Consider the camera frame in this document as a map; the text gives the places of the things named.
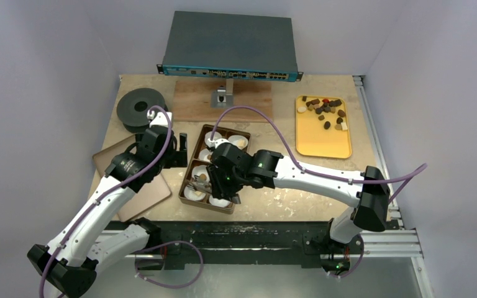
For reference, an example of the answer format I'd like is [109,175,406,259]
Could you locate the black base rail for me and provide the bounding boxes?
[92,221,391,271]

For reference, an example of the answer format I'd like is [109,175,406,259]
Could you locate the white paper cup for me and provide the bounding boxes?
[183,186,206,201]
[227,135,249,150]
[191,165,211,183]
[204,131,222,143]
[208,196,231,208]
[198,148,212,162]

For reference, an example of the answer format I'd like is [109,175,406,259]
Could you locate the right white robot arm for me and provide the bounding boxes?
[207,143,390,253]

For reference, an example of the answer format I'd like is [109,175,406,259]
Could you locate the yellow plastic tray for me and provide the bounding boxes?
[295,95,352,159]

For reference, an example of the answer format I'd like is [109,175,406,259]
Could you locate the brown box lid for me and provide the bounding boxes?
[92,135,171,222]

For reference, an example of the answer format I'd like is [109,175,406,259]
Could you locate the blue network switch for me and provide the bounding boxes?
[157,11,303,82]

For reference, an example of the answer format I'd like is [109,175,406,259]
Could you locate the metal switch stand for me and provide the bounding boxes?
[210,78,234,109]

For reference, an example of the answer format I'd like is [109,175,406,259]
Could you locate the metal tweezers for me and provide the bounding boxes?
[191,175,212,195]

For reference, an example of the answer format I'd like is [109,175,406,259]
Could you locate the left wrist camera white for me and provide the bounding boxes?
[147,109,173,129]

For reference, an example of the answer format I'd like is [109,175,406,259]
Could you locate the brown chocolate box tray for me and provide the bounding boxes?
[178,124,251,215]

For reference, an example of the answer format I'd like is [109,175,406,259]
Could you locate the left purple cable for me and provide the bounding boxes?
[37,105,204,298]

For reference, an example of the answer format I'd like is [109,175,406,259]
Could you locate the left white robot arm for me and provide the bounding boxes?
[27,125,188,297]

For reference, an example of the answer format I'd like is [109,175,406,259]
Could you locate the wooden board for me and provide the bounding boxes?
[168,78,273,122]

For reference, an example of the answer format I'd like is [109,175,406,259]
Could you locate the black filament spool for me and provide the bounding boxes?
[116,88,168,133]

